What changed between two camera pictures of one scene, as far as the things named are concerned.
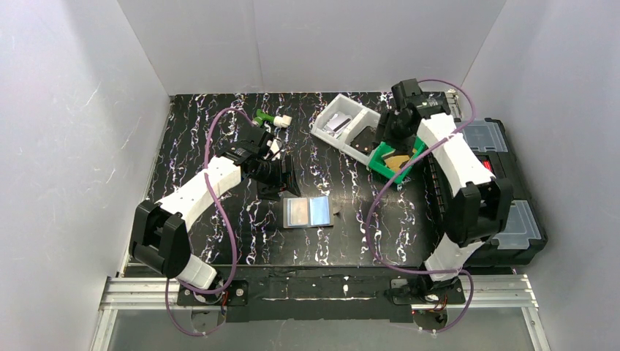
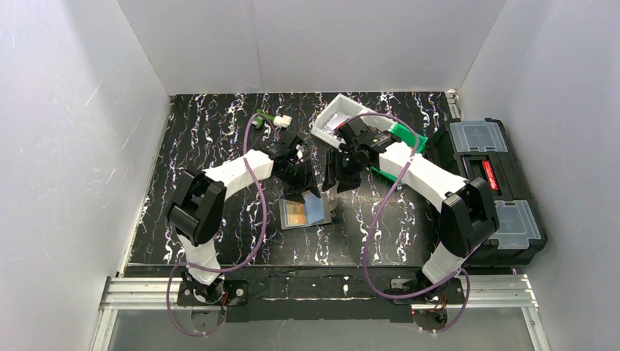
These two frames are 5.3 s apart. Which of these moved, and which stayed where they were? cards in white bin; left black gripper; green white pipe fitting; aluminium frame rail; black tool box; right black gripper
Moved: left black gripper; right black gripper
Stayed: cards in white bin; green white pipe fitting; aluminium frame rail; black tool box
